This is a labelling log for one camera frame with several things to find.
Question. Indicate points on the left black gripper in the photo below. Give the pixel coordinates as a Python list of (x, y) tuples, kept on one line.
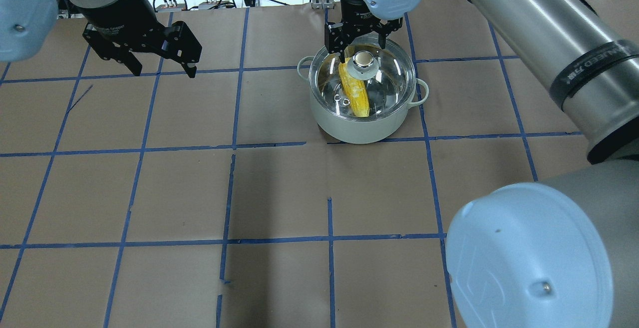
[(119, 12)]

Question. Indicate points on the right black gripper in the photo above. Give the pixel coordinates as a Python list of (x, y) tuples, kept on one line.
[(353, 10)]

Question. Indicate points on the glass pot lid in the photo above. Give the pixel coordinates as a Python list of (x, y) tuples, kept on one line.
[(388, 73)]

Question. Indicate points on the yellow corn cob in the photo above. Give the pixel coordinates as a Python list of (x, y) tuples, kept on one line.
[(355, 91)]

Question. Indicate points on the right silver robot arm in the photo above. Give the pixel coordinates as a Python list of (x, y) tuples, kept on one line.
[(432, 229)]

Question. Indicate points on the white cooking pot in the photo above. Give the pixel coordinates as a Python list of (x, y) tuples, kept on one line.
[(371, 131)]

